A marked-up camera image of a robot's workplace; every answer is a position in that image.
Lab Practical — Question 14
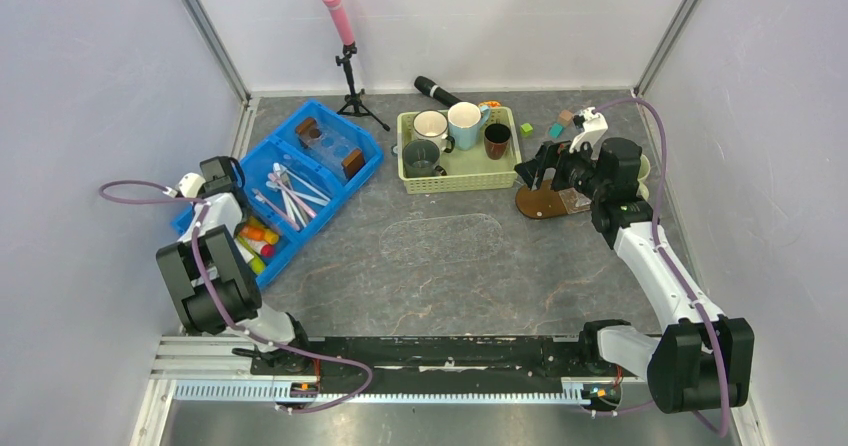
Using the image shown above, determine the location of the light blue mug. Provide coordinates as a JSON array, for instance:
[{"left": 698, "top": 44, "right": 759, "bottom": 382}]
[{"left": 447, "top": 102, "right": 491, "bottom": 151}]

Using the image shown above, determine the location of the teal block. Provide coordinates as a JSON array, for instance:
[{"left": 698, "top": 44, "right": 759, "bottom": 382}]
[{"left": 548, "top": 123, "right": 564, "bottom": 139}]

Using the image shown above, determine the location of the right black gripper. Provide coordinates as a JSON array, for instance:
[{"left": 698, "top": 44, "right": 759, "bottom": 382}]
[{"left": 514, "top": 134, "right": 607, "bottom": 201}]

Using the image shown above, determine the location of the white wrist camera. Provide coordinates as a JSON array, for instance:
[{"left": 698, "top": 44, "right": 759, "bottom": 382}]
[
  {"left": 164, "top": 172, "right": 206, "bottom": 198},
  {"left": 569, "top": 107, "right": 608, "bottom": 153}
]

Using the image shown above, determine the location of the dark brown cup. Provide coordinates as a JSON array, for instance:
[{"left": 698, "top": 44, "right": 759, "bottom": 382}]
[{"left": 484, "top": 123, "right": 512, "bottom": 160}]

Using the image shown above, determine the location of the yellow tube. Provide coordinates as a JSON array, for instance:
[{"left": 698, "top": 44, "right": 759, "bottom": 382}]
[{"left": 241, "top": 217, "right": 280, "bottom": 245}]

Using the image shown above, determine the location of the pale green ribbed mug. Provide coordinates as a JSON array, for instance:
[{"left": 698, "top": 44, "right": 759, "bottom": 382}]
[{"left": 637, "top": 154, "right": 651, "bottom": 201}]

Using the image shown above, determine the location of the green cube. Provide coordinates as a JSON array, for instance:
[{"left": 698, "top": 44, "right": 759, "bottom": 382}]
[{"left": 520, "top": 123, "right": 534, "bottom": 138}]

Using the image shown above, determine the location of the dark grey mug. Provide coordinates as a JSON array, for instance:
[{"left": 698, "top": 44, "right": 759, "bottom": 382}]
[{"left": 401, "top": 139, "right": 447, "bottom": 178}]

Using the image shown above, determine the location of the pale green plastic basket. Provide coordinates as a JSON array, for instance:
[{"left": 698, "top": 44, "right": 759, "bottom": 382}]
[{"left": 396, "top": 107, "right": 522, "bottom": 194}]

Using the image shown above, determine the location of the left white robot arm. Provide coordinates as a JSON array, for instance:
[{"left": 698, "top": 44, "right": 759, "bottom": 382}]
[{"left": 156, "top": 156, "right": 314, "bottom": 374}]

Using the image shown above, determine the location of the brown soap block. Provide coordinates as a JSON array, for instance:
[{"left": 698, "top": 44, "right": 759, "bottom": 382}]
[{"left": 341, "top": 148, "right": 366, "bottom": 180}]

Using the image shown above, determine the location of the cream mug brown rim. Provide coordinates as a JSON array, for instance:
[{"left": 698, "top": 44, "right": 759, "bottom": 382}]
[{"left": 412, "top": 110, "right": 455, "bottom": 153}]

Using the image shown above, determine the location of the pink microphone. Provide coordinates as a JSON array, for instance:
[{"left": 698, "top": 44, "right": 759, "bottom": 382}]
[{"left": 321, "top": 0, "right": 355, "bottom": 46}]

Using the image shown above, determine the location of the white comb cable duct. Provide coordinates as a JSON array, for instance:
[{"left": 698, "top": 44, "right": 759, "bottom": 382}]
[{"left": 173, "top": 380, "right": 590, "bottom": 406}]

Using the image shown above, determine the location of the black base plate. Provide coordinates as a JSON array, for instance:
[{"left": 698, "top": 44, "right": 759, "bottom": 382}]
[{"left": 232, "top": 336, "right": 628, "bottom": 394}]

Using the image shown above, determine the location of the clear textured toothbrush holder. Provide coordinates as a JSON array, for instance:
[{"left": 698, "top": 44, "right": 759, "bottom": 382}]
[{"left": 558, "top": 188, "right": 591, "bottom": 214}]

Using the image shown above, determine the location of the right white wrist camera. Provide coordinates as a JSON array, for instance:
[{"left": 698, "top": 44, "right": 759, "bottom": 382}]
[{"left": 569, "top": 107, "right": 608, "bottom": 153}]

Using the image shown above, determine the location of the clear oval acrylic tray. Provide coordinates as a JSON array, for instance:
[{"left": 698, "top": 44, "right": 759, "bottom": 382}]
[{"left": 379, "top": 213, "right": 505, "bottom": 267}]

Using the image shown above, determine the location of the brown oval wooden tray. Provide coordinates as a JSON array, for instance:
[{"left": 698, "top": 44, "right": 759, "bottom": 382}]
[{"left": 515, "top": 179, "right": 569, "bottom": 220}]

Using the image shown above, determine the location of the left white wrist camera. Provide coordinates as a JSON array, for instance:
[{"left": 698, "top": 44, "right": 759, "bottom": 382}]
[{"left": 164, "top": 172, "right": 206, "bottom": 198}]

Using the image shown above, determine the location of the brown wooden block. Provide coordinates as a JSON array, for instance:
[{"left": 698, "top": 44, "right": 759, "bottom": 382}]
[{"left": 557, "top": 109, "right": 574, "bottom": 127}]

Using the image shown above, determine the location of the blue plastic divided bin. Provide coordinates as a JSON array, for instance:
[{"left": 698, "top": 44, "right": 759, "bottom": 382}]
[{"left": 170, "top": 99, "right": 386, "bottom": 292}]

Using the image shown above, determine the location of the black mini tripod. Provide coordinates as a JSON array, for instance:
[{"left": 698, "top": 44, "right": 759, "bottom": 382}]
[{"left": 335, "top": 43, "right": 391, "bottom": 132}]

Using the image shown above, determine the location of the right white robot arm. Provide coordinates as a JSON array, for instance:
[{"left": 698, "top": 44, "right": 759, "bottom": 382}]
[{"left": 514, "top": 138, "right": 755, "bottom": 414}]

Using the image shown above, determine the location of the black microphone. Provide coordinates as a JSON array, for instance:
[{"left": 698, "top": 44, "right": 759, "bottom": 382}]
[{"left": 413, "top": 76, "right": 461, "bottom": 108}]

